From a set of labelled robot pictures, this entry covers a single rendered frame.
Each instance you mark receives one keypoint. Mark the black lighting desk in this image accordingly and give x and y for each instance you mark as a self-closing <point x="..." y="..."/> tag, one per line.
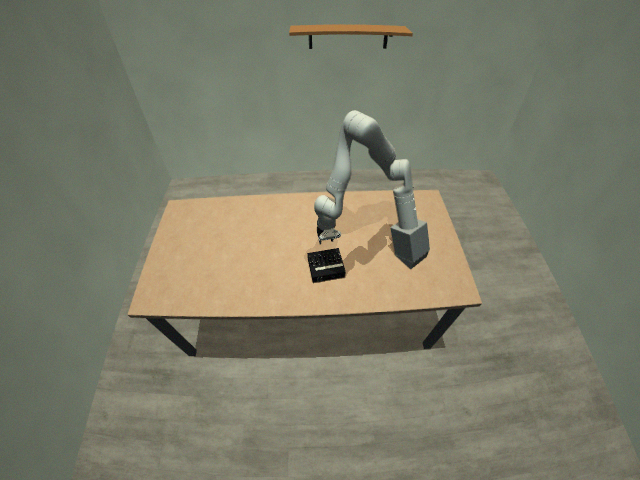
<point x="326" y="265"/>

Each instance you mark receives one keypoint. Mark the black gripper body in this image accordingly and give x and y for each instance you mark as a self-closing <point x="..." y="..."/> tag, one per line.
<point x="327" y="233"/>

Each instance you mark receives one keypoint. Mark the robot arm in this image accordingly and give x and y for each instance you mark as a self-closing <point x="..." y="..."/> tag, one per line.
<point x="366" y="131"/>

